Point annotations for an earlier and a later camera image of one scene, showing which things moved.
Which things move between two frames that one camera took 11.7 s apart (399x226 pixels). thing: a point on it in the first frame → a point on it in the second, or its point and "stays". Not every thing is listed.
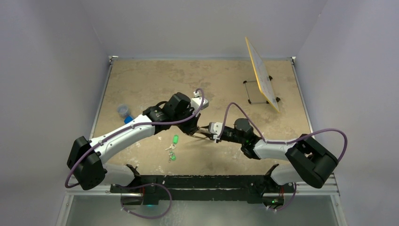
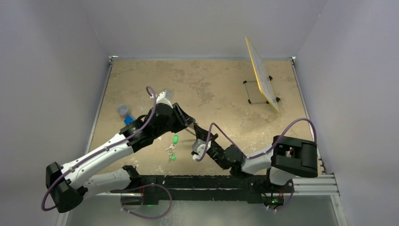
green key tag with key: x=172 y=157 stays
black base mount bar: x=148 y=189 stays
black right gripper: x=210 y=135 → x=201 y=133
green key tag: x=175 y=139 stays
